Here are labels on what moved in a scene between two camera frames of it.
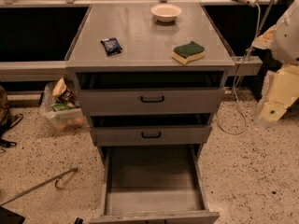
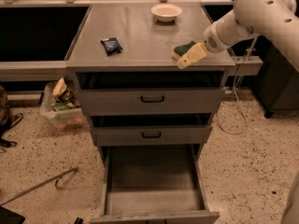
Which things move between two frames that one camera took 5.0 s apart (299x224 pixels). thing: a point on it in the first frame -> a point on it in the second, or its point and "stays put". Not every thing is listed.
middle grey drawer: [150, 129] stays put
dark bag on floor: [7, 120] stays put
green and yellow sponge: [189, 52] stays put
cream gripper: [287, 41] -> [212, 39]
